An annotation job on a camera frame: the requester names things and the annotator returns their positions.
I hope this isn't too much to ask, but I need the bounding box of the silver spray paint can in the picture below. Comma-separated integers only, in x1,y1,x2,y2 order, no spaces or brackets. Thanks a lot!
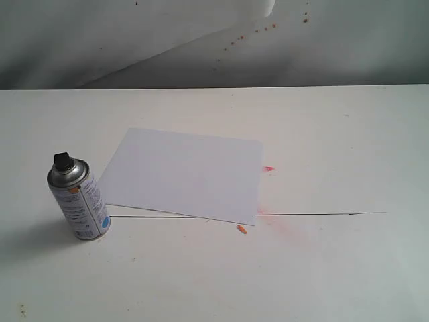
47,152,111,241

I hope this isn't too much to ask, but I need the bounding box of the white paper sheet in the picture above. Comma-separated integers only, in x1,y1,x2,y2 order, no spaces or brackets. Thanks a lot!
99,128,263,225

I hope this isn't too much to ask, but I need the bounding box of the white backdrop sheet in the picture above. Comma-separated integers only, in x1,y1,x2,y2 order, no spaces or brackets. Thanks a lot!
1,1,275,89

